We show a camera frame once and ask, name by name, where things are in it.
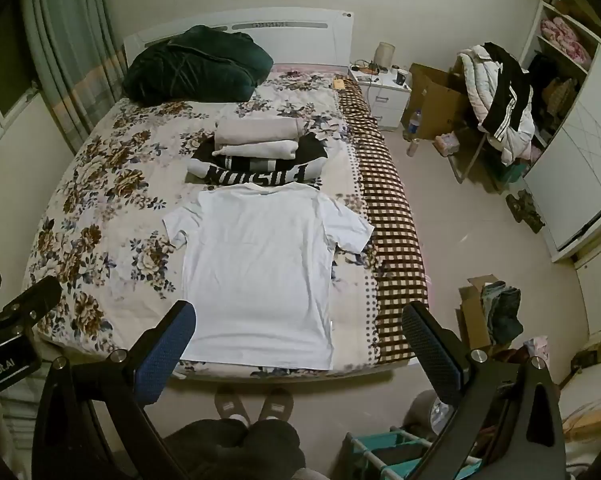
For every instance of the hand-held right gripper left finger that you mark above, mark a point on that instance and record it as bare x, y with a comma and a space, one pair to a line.
163, 355

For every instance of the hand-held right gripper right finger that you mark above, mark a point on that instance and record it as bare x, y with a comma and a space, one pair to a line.
430, 350

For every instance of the white t-shirt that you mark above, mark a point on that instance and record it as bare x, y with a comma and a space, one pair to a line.
260, 270

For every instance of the dark folded clothes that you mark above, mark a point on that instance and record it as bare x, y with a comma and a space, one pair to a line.
505, 315

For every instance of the hanging dark clothes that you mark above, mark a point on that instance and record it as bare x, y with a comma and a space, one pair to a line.
555, 95

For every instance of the small cardboard box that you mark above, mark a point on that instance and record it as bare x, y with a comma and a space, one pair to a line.
473, 320

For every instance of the person's left slipper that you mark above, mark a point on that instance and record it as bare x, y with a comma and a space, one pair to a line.
232, 402

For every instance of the person's slipper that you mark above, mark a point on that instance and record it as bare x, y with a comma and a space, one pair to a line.
275, 404
232, 402

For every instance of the person's left leg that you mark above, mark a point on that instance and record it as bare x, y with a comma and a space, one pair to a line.
210, 450

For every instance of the person's leg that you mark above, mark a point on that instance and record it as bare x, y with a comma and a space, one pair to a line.
275, 452
210, 450

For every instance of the teal white rack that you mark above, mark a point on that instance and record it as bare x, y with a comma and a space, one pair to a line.
380, 452

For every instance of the brown checked blanket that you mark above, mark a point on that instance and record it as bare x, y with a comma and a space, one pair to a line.
390, 240

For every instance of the person's right slipper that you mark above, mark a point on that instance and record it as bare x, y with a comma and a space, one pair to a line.
275, 404

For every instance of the bed with floral blanket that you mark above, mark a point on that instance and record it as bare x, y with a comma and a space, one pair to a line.
105, 200

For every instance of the person's right leg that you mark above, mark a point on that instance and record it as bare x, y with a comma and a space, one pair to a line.
275, 452

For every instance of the camouflage shoes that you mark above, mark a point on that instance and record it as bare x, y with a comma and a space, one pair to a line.
525, 210

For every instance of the green bin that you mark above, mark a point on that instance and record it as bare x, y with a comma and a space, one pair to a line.
510, 172

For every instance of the drink can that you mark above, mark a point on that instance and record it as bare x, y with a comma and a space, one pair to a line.
413, 147

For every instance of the pink tissue pack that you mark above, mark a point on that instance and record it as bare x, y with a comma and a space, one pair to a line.
446, 144

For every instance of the black white printed garment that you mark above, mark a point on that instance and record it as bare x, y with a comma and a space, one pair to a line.
260, 172

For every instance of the plastic bottle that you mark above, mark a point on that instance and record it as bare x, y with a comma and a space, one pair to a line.
414, 125

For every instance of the folded white garment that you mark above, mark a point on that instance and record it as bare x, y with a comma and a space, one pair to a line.
260, 150

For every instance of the white wardrobe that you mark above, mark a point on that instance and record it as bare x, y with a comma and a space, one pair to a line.
575, 170

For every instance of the folded beige garment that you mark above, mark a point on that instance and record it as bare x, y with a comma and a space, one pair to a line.
255, 130

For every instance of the green striped curtain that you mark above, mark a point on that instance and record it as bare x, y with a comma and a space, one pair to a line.
65, 50

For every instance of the large cardboard box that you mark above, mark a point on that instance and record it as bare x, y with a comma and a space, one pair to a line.
438, 102

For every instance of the white nightstand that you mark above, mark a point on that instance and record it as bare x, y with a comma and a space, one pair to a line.
385, 102

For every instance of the black striped jacket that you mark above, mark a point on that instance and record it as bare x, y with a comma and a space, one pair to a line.
510, 95

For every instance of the chair with piled jackets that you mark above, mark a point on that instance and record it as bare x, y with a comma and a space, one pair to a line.
475, 80

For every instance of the dark cup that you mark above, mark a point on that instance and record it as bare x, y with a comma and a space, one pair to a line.
400, 77

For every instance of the yellow packet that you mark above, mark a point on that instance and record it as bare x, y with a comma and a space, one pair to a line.
340, 83

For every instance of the dark green quilt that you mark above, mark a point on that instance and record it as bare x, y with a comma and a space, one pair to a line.
195, 67

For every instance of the beige cylinder lamp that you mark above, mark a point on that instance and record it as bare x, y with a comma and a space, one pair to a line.
384, 55

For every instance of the pink pillow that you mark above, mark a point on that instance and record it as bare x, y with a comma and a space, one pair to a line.
305, 68

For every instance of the white headboard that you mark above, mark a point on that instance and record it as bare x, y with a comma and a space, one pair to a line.
300, 40

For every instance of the pink floral quilt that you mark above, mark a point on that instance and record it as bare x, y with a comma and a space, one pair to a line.
562, 35

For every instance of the white window frame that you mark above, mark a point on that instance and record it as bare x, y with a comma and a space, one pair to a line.
10, 110

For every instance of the metal frame chair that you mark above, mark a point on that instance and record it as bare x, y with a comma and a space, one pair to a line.
473, 152

